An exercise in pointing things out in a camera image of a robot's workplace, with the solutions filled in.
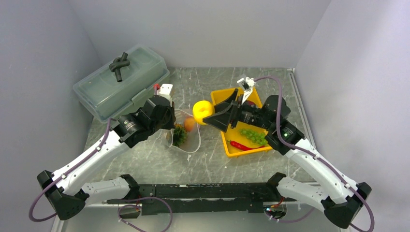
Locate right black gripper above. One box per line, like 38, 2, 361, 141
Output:
203, 89, 274, 132

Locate yellow toy pear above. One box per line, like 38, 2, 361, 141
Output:
192, 100, 215, 125

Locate clear zip top bag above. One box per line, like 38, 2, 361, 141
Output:
162, 109, 201, 153

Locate toy pineapple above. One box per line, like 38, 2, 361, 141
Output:
172, 124, 188, 147

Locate toy peach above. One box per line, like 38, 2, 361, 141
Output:
183, 116, 196, 132

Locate yellow plastic tray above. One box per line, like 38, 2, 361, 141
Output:
210, 88, 272, 158

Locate green toy grapes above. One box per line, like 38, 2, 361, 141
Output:
239, 129, 267, 146

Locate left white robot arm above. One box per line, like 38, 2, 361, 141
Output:
37, 94, 176, 220

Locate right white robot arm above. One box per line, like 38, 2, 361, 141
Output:
193, 89, 372, 229

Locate red toy chili pepper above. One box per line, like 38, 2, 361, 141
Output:
227, 141, 265, 151

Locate clear lidded storage box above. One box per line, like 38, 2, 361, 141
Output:
73, 44, 170, 123

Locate black knotted foam tube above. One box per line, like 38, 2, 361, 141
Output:
109, 52, 131, 83

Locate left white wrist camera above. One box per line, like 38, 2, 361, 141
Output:
153, 84, 174, 104

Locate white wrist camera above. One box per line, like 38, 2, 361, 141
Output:
237, 74, 255, 104
153, 84, 174, 104

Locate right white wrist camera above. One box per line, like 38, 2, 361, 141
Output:
237, 74, 255, 104

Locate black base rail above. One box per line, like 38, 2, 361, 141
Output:
105, 182, 298, 218

